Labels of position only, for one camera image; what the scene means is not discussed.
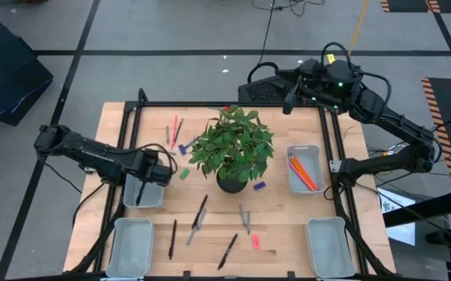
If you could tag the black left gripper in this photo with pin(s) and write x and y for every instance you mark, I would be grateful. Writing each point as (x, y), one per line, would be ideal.
(143, 166)

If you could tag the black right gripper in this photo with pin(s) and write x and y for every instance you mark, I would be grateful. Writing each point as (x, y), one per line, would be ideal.
(323, 91)

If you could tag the green plant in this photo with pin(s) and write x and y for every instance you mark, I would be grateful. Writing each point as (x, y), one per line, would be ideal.
(231, 148)

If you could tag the pink pencil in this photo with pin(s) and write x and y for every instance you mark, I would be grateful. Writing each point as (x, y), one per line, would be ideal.
(174, 132)
(299, 173)
(302, 173)

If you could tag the orange pens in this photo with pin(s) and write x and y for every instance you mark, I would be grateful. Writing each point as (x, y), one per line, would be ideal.
(304, 173)

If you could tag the orange pencil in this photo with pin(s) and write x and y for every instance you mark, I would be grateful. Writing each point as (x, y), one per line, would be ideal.
(307, 173)

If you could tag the purple eraser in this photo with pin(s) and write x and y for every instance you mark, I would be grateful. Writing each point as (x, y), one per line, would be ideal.
(260, 186)

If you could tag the black pen white print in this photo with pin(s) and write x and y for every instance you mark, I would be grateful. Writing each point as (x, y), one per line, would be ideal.
(227, 251)

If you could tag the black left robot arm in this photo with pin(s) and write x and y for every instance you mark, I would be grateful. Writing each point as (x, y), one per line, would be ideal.
(85, 154)

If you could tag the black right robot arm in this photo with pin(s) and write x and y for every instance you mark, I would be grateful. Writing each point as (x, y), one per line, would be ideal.
(397, 121)

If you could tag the black perforated equipment case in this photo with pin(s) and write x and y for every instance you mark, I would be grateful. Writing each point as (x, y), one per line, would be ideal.
(260, 91)

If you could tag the grey plastic bin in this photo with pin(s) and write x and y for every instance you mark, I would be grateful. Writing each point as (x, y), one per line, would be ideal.
(329, 247)
(153, 199)
(310, 156)
(132, 247)

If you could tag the green eraser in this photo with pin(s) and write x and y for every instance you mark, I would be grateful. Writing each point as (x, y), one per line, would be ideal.
(184, 174)

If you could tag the dark blue eraser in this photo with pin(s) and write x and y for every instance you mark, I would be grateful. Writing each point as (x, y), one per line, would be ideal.
(182, 150)

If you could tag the yellow tape tag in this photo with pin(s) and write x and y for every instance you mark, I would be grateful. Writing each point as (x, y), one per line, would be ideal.
(330, 58)

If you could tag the black hazard striped mat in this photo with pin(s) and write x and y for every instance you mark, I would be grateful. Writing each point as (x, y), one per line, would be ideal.
(444, 97)
(409, 4)

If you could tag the white printed sheet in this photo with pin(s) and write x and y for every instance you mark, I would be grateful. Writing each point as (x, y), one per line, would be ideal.
(403, 201)

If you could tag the black folded panel box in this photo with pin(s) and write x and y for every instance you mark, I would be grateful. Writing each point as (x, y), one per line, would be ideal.
(7, 70)

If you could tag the black stand beam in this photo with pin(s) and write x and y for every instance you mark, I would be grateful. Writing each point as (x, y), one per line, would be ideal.
(424, 209)

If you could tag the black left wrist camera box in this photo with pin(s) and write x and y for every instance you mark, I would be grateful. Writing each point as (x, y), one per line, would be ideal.
(163, 175)

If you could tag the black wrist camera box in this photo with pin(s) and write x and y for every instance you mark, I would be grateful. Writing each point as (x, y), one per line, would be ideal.
(163, 175)
(314, 68)

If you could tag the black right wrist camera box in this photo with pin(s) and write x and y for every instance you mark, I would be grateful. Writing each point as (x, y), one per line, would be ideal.
(314, 68)

